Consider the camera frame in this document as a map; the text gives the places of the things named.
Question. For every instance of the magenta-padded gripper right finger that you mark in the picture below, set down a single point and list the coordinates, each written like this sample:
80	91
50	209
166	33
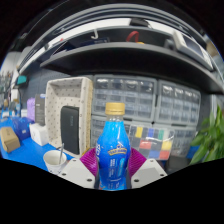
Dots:
149	171

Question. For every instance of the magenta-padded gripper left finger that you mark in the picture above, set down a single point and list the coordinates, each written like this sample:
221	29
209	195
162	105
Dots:
78	171

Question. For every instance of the blue drink bottle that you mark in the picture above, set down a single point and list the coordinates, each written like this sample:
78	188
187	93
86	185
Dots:
113	153

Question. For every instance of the metal spoon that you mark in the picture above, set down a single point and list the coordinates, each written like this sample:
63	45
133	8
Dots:
61	153

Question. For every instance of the flat black box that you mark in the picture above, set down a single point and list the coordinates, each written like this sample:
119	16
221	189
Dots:
176	163

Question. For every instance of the clear box of coloured parts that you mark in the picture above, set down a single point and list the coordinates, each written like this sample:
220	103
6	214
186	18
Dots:
151	141

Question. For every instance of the black rectangular case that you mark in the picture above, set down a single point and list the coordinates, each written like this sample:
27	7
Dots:
70	130

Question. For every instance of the grey small-parts drawer cabinet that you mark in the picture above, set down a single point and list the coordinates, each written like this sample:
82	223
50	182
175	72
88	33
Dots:
98	128
123	95
185	138
178	101

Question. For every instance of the white cube box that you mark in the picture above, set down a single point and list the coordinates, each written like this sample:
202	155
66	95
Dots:
39	133

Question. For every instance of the beige dotted storage tray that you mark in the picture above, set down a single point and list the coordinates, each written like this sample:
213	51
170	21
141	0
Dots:
55	113

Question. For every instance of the green plant in white pot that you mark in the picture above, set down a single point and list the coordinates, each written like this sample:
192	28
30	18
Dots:
210	140

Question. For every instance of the blue plastic bag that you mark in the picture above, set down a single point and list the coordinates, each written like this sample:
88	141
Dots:
21	128

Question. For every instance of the dark grey upright box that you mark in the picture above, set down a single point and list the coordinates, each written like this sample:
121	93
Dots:
40	110

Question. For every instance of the brown cardboard box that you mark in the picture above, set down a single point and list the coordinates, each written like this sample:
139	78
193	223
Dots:
10	140

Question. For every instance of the purple bag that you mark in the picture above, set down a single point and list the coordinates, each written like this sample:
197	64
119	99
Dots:
31	110

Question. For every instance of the dark grey shelf unit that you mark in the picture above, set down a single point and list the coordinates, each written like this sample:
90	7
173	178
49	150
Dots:
133	60

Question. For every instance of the teal wall-mounted object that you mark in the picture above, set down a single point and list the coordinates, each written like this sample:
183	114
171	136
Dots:
21	79

